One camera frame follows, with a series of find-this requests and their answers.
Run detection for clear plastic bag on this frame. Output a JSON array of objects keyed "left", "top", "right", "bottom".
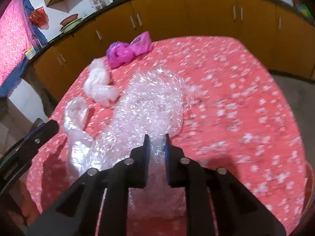
[{"left": 63, "top": 97, "right": 94, "bottom": 140}]

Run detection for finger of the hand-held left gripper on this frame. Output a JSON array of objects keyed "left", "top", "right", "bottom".
[{"left": 17, "top": 120, "right": 60, "bottom": 153}]

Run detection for purple plastic bag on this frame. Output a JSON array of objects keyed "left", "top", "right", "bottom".
[{"left": 106, "top": 31, "right": 153, "bottom": 68}]

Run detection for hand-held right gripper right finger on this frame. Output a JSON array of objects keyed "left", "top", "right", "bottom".
[{"left": 164, "top": 134, "right": 287, "bottom": 236}]

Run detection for clear bag with jars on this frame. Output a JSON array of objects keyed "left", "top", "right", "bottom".
[{"left": 90, "top": 0, "right": 106, "bottom": 11}]

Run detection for hanging red plastic bag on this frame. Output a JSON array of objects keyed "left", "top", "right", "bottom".
[{"left": 28, "top": 7, "right": 48, "bottom": 29}]

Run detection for pink door curtain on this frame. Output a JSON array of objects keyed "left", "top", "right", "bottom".
[{"left": 0, "top": 0, "right": 47, "bottom": 96}]

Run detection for wooden lower kitchen cabinets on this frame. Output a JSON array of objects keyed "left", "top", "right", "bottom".
[{"left": 33, "top": 0, "right": 315, "bottom": 81}]

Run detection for green condiment bottle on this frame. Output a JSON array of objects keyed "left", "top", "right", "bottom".
[{"left": 296, "top": 4, "right": 313, "bottom": 20}]

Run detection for red basin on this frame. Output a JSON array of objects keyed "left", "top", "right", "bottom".
[{"left": 60, "top": 13, "right": 79, "bottom": 26}]

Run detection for red floral tablecloth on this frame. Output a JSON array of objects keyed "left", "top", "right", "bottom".
[{"left": 26, "top": 36, "right": 310, "bottom": 236}]

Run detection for clear bubble wrap sheet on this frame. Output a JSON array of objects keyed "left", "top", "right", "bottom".
[{"left": 70, "top": 70, "right": 205, "bottom": 218}]

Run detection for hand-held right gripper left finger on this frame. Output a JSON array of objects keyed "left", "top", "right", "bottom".
[{"left": 27, "top": 134, "right": 151, "bottom": 236}]

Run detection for white plastic bag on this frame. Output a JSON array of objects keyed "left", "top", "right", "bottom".
[{"left": 83, "top": 59, "right": 119, "bottom": 107}]

